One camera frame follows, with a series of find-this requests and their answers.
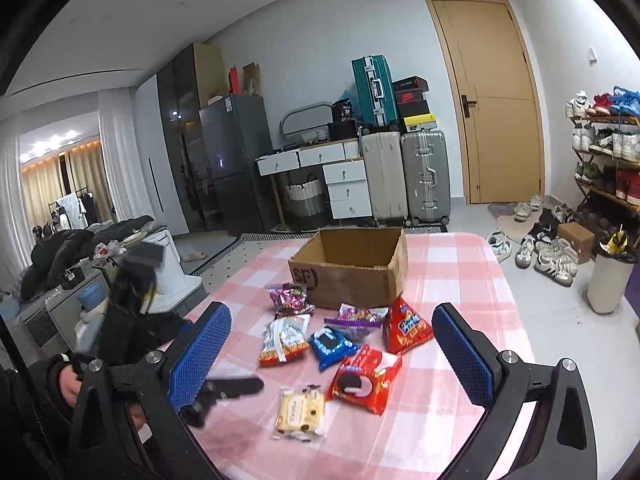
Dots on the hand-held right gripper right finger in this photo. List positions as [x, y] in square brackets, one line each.
[462, 355]

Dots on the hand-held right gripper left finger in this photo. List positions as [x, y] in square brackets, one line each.
[200, 355]

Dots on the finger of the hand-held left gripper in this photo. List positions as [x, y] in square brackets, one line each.
[235, 387]
[199, 414]

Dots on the red chip bag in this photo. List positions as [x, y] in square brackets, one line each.
[406, 327]

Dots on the silver orange snack packet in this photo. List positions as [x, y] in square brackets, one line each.
[284, 341]

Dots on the red cookie packet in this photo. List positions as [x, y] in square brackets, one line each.
[365, 377]

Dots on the blue cookie packet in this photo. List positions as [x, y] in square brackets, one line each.
[331, 347]

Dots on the brown cardboard box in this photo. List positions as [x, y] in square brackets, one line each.
[350, 280]

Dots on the person's left forearm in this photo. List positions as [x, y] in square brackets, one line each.
[30, 420]

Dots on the person's left hand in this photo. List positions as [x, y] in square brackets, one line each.
[70, 387]

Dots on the white appliance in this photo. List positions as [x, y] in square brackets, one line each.
[167, 280]

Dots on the yellow cracker packet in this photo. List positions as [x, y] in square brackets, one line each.
[300, 412]

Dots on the pink checkered tablecloth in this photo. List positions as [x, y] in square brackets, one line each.
[450, 270]

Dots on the black jacket pile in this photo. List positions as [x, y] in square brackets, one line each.
[70, 255]

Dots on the beige slipper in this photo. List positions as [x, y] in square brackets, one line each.
[194, 256]

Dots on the purple candy packet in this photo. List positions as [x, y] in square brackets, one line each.
[290, 300]
[357, 316]

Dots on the pile of loose sneakers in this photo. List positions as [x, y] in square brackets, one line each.
[547, 255]

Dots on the clothes rack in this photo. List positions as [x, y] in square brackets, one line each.
[75, 207]

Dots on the grey door mat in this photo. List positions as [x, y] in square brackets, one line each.
[502, 212]

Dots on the small cardboard box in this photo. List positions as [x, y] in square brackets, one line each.
[575, 240]

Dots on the white trash can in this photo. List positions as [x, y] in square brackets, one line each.
[610, 285]

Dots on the beige curtain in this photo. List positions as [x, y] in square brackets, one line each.
[45, 185]

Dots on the white curtain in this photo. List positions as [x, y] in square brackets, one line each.
[120, 155]

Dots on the silver suitcase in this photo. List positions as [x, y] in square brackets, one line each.
[425, 177]

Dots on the grey laundry basket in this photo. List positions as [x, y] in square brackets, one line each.
[306, 205]

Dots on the beige suitcase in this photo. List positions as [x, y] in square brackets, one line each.
[384, 177]

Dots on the grey refrigerator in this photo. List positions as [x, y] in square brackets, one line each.
[235, 160]

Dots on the black glass cabinet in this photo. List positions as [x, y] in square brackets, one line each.
[182, 135]

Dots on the white desk with drawers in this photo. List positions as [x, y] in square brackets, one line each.
[345, 185]

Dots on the yellow black shoe box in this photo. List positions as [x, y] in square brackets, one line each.
[419, 122]

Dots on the wooden door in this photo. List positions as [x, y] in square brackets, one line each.
[490, 110]

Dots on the red black shoe box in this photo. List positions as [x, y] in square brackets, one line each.
[412, 102]

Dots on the shoe rack with shoes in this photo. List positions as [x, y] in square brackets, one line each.
[610, 142]

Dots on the oval mirror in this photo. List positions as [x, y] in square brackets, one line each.
[305, 117]

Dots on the tall cardboard box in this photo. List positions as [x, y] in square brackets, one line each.
[210, 72]

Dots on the black bag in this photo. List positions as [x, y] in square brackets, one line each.
[344, 111]

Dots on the teal suitcase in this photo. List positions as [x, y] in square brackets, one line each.
[375, 92]

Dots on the brown paper bag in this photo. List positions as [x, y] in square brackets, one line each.
[251, 80]

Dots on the white light switch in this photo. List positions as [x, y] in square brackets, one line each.
[592, 55]

